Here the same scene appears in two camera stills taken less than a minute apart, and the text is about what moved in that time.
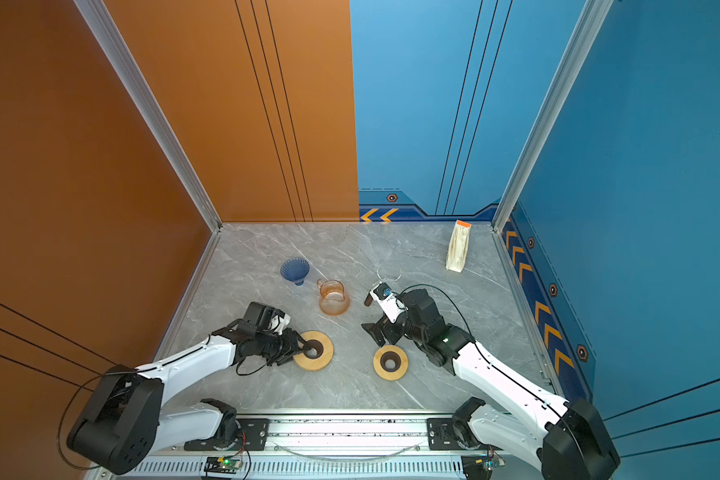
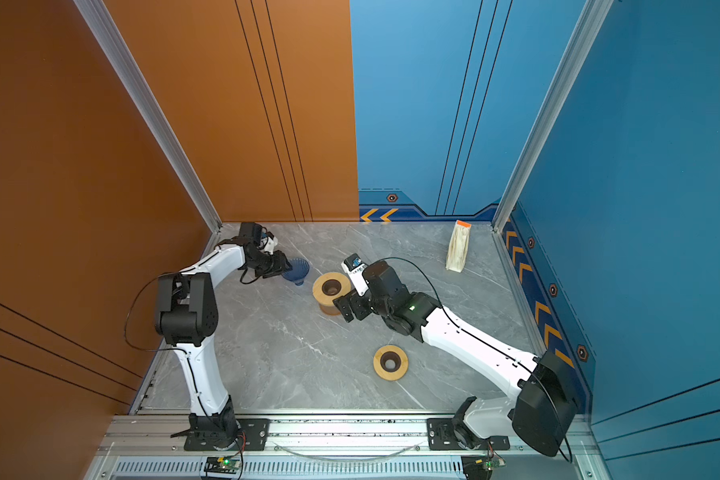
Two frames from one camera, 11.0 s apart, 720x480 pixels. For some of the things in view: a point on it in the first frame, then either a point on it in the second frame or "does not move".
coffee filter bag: (458, 246) does not move
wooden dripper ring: (321, 362) -> (327, 286)
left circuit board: (224, 464) does not move
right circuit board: (479, 467) does not move
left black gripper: (292, 347) -> (280, 265)
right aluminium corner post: (585, 30) does not move
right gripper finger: (393, 332) -> (361, 307)
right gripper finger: (375, 332) -> (345, 304)
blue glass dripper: (295, 269) does not move
